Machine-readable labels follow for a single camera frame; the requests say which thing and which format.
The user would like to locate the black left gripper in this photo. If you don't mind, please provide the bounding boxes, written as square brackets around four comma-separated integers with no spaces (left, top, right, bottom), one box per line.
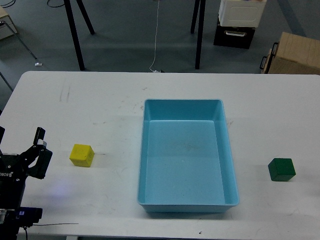
[0,127,53,185]

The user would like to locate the yellow wooden cube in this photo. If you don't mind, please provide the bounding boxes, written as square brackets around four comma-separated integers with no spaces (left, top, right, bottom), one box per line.
[69,144,95,168]

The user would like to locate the green wooden cube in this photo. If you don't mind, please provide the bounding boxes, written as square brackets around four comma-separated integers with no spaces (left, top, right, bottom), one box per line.
[268,158,296,182]

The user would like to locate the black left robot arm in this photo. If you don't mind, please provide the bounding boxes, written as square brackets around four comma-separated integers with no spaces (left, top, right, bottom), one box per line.
[0,127,53,240]

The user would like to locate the black storage box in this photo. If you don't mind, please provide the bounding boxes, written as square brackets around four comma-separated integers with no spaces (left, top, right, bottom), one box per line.
[213,20,256,49]

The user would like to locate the white storage box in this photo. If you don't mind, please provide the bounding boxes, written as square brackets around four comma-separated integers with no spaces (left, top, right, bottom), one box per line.
[218,0,267,28]

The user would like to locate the wooden furniture at left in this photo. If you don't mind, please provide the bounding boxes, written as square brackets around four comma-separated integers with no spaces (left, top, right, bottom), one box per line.
[0,6,18,40]

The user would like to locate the blue plastic bin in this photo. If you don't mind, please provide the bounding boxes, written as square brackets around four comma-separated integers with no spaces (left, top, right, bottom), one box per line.
[137,99,240,213]

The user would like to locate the black left table legs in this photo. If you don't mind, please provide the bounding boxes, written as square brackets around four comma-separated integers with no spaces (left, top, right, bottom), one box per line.
[63,0,96,71]

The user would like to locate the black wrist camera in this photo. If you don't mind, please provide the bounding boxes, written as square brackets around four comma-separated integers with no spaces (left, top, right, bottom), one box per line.
[13,207,43,227]

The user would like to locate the thin black wire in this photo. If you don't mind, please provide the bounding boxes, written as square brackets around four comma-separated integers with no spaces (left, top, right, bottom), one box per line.
[24,222,80,240]

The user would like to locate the white hanging cable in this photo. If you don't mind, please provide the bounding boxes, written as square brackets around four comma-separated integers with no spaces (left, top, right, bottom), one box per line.
[149,0,161,73]

